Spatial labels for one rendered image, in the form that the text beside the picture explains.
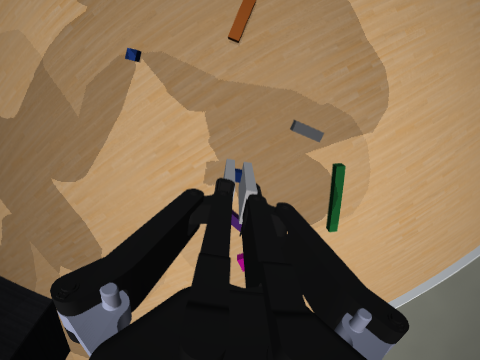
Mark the green rod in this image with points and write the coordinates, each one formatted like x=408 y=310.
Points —
x=336 y=191

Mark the orange-brown rectangular bar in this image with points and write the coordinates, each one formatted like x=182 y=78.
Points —
x=241 y=20

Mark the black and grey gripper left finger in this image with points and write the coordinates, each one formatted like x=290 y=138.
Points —
x=93 y=302

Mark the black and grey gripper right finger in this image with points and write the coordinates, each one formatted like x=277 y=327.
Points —
x=334 y=293

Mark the small blue block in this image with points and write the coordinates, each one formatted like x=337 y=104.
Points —
x=132 y=54
x=238 y=174

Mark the grey rod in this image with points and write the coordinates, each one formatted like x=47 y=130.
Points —
x=307 y=131

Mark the purple rod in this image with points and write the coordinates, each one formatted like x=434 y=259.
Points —
x=235 y=221

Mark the small magenta block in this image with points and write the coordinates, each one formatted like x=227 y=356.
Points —
x=240 y=260

